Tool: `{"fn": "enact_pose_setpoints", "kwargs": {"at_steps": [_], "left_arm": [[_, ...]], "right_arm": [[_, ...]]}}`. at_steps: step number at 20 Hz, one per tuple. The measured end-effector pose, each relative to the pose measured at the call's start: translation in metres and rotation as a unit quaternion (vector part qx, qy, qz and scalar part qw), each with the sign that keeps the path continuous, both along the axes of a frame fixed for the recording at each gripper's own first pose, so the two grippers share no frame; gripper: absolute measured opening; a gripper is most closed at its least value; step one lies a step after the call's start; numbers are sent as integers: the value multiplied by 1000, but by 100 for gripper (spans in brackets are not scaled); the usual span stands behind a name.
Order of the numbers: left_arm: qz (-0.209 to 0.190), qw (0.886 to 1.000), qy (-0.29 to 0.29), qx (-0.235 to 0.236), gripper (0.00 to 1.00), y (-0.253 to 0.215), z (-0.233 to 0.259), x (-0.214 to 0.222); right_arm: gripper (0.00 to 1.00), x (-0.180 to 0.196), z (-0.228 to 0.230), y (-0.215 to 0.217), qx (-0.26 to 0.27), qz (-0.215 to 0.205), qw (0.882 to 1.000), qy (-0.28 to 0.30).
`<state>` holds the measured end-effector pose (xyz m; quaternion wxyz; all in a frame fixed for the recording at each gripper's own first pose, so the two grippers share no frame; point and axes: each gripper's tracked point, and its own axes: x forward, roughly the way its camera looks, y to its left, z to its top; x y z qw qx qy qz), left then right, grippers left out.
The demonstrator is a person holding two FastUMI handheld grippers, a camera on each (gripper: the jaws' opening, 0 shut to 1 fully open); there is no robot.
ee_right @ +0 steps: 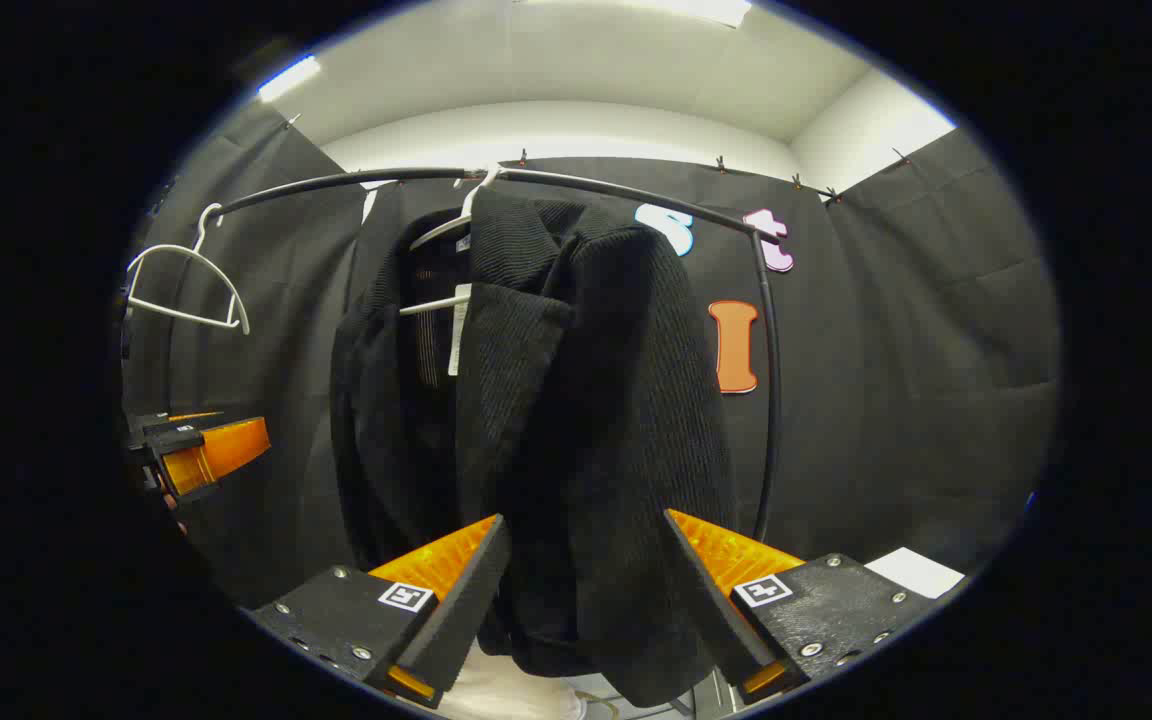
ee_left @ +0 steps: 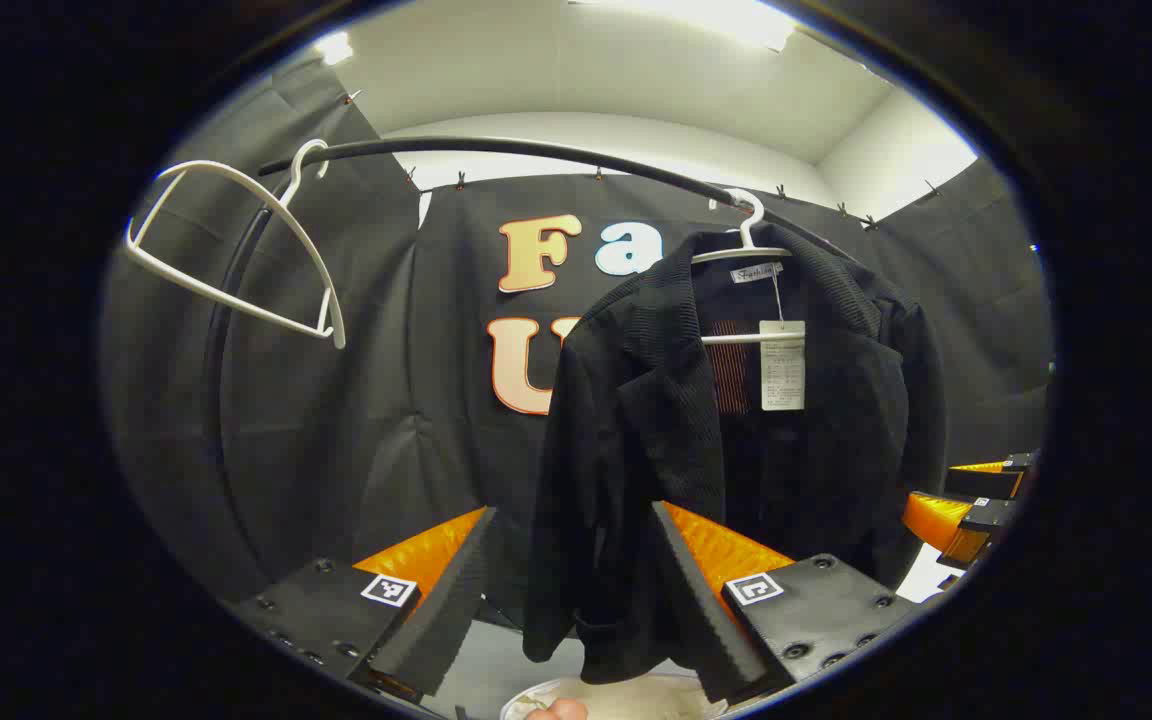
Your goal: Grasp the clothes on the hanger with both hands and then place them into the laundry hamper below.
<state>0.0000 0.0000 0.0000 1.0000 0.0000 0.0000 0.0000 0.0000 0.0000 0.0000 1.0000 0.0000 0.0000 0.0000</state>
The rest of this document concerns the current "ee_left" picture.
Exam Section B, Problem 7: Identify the white floor sheet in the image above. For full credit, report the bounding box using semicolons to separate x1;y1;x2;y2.
894;545;967;606

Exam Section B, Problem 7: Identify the row of backdrop clips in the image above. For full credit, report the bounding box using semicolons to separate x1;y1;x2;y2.
341;88;942;233

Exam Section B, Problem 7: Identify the black knit jacket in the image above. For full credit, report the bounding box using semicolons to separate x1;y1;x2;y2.
521;222;949;686

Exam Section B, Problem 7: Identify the white laundry hamper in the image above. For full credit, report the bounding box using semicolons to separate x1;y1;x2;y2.
499;672;729;720

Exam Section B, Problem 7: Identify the black backdrop cloth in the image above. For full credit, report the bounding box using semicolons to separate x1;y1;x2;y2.
101;55;1055;641

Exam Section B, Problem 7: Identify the white paper hang tag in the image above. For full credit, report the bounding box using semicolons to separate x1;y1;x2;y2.
759;320;807;412

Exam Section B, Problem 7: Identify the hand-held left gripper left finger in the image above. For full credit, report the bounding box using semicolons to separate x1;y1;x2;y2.
226;505;499;701

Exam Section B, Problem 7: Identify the white clothes hanger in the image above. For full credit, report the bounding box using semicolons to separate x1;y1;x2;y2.
124;138;348;351
691;188;807;346

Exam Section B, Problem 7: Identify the black arched clothes rack rail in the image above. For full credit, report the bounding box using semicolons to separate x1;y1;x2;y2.
201;135;862;601

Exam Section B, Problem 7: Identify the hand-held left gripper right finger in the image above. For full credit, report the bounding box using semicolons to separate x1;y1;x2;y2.
649;500;922;706

